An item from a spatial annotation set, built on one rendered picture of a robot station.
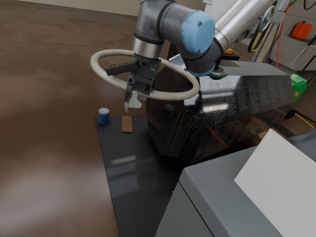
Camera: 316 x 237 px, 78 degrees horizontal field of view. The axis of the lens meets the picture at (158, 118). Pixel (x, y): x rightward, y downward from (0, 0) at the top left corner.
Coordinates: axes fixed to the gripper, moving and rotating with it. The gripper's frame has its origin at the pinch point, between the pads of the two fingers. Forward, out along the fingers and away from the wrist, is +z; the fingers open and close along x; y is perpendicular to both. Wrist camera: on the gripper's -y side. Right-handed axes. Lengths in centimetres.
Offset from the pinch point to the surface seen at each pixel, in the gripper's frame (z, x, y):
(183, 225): 19.6, -23.8, 31.3
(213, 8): -36, 73, 18
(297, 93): 27, 214, 164
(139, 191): 84, 29, 14
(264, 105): 13, 88, 81
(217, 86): 5, 68, 39
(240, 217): 2.1, -27.3, 40.5
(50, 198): 90, 5, -38
